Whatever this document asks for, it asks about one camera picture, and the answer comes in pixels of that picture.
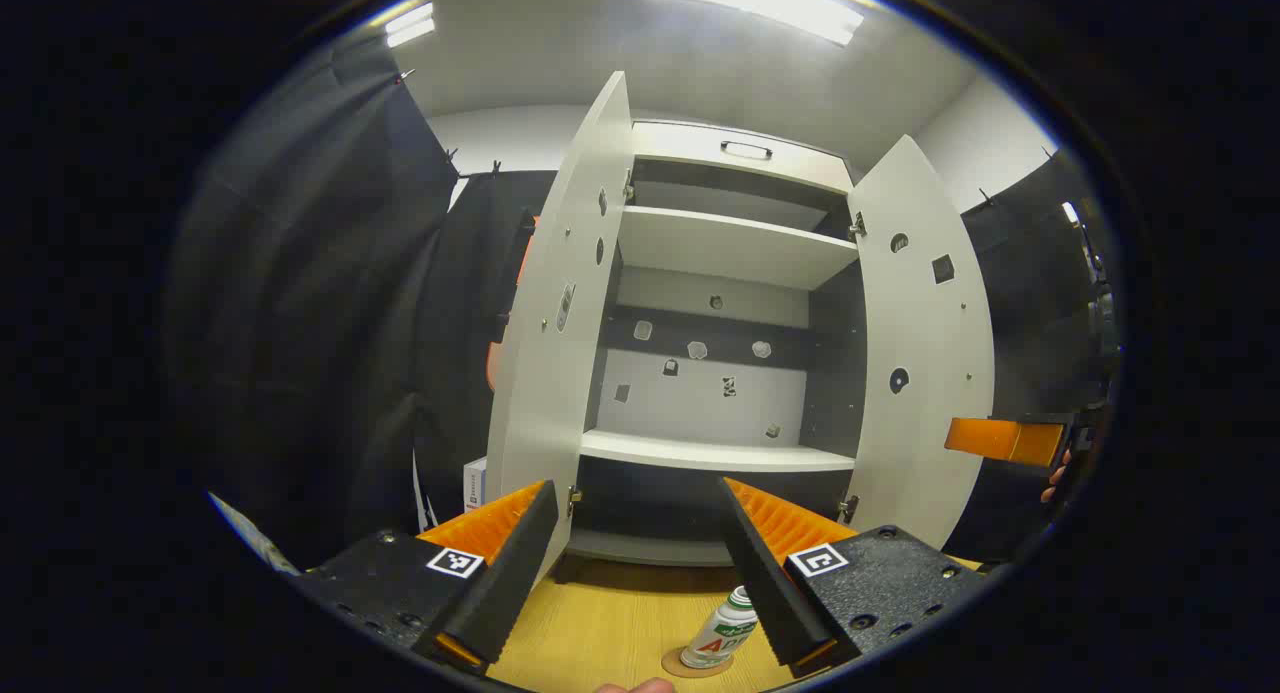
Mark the round cork coaster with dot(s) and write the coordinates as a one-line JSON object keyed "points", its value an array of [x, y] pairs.
{"points": [[690, 672]]}

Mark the white drink bottle green label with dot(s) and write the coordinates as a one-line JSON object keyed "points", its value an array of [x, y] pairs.
{"points": [[715, 633]]}

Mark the white cabinet shelf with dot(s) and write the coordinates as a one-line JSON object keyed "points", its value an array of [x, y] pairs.
{"points": [[730, 248], [700, 453]]}

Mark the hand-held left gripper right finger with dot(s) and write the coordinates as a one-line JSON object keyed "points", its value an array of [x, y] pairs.
{"points": [[765, 583]]}

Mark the ceiling light panel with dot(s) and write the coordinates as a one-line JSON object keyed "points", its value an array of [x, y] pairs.
{"points": [[760, 3], [410, 25]]}

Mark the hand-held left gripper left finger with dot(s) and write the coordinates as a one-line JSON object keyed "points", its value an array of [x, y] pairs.
{"points": [[505, 583]]}

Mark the white cabinet door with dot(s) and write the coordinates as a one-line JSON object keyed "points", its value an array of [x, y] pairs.
{"points": [[550, 373], [925, 373]]}

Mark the white cabinet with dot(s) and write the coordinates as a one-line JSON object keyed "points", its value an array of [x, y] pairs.
{"points": [[700, 403]]}

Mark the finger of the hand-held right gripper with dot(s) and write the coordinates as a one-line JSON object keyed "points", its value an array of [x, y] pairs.
{"points": [[1000, 441]]}

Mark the white cardboard box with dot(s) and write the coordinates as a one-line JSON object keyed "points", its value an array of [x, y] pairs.
{"points": [[475, 485]]}

